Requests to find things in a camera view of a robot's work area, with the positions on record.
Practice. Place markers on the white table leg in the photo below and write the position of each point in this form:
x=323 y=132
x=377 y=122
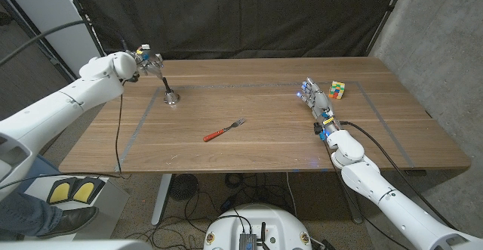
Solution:
x=161 y=199

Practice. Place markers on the black antenna on torso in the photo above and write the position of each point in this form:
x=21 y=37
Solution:
x=263 y=231

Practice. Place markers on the grey table leg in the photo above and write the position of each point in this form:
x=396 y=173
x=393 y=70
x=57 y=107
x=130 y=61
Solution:
x=351 y=201

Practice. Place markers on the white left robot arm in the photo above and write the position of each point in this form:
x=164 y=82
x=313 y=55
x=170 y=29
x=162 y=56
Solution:
x=56 y=106

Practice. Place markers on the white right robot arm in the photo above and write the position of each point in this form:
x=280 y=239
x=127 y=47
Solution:
x=373 y=182

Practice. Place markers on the yellow and black foot pedal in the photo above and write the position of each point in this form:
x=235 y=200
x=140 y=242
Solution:
x=86 y=191
x=60 y=192

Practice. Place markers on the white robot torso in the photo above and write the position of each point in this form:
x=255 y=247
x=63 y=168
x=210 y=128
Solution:
x=279 y=223

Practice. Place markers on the person's leg in blue jeans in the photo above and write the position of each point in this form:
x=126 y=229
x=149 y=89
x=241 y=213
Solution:
x=26 y=216

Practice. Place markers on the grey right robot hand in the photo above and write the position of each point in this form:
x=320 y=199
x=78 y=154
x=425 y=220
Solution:
x=320 y=102

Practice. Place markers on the round black fan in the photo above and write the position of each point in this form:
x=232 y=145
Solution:
x=183 y=187

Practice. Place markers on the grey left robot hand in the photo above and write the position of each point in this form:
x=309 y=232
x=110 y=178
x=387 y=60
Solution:
x=152 y=64

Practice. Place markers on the white pedal platform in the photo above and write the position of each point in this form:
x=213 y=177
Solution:
x=113 y=201

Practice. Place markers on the black backdrop curtain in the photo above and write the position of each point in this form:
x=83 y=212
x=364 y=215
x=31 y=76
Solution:
x=241 y=16

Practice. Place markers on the white wall panel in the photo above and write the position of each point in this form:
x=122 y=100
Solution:
x=56 y=16

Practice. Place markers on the grey box on torso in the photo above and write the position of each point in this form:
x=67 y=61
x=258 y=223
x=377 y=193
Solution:
x=248 y=241

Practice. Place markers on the multicolour puzzle cube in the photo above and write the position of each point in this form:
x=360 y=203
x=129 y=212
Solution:
x=336 y=90

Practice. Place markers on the backdrop stand pole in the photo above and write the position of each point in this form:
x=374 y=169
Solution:
x=388 y=12
x=85 y=21

